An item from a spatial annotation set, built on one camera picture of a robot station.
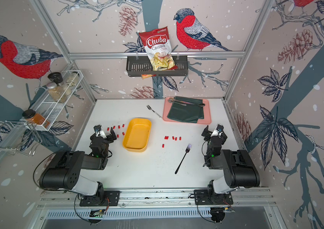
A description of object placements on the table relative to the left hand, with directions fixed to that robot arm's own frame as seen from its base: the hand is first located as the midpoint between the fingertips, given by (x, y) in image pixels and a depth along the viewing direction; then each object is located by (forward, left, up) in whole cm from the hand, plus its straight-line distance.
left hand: (107, 126), depth 90 cm
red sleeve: (+7, +1, -12) cm, 14 cm away
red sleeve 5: (-2, -39, -11) cm, 40 cm away
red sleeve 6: (-2, -43, -12) cm, 45 cm away
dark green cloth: (+17, -56, -8) cm, 59 cm away
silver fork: (+25, -25, -11) cm, 37 cm away
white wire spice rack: (-4, +25, +19) cm, 32 cm away
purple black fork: (-11, -53, -12) cm, 55 cm away
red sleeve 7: (-3, -45, -12) cm, 47 cm away
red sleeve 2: (+2, -8, -12) cm, 14 cm away
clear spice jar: (+16, +18, +23) cm, 33 cm away
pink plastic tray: (+14, -70, -12) cm, 72 cm away
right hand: (0, -70, 0) cm, 70 cm away
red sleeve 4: (-8, -36, -11) cm, 39 cm away
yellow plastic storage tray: (+1, -17, -13) cm, 22 cm away
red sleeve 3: (-1, -4, -11) cm, 12 cm away
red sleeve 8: (-3, -48, -11) cm, 50 cm away
